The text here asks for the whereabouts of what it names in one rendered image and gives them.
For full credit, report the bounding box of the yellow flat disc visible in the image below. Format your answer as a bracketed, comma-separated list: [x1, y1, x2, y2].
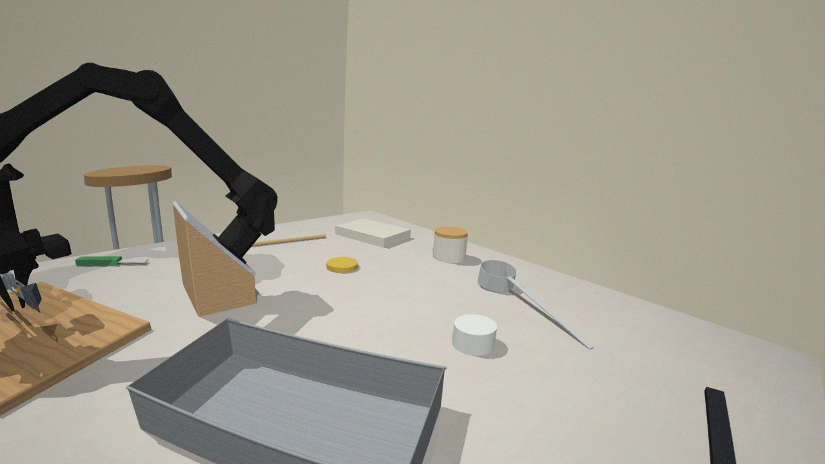
[326, 257, 358, 273]

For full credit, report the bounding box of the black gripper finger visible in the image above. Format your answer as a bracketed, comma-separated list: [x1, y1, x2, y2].
[0, 275, 15, 311]
[14, 263, 39, 308]

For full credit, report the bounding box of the tan wooden spatula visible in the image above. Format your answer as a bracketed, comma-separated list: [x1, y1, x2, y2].
[252, 234, 326, 246]

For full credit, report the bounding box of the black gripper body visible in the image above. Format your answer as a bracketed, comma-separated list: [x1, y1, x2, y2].
[0, 210, 72, 264]

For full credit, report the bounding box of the grey saucepan with long handle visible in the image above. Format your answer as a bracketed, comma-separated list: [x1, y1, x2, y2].
[478, 260, 594, 349]

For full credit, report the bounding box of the white short cylinder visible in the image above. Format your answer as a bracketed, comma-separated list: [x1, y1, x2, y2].
[452, 314, 497, 356]

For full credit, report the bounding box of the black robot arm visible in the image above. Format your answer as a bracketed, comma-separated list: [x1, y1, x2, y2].
[0, 63, 278, 274]

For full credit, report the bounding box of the grey canister with wooden lid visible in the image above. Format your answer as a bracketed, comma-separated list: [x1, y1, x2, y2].
[433, 227, 468, 263]

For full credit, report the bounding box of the dark grey spatula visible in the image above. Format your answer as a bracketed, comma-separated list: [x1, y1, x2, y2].
[704, 387, 736, 464]

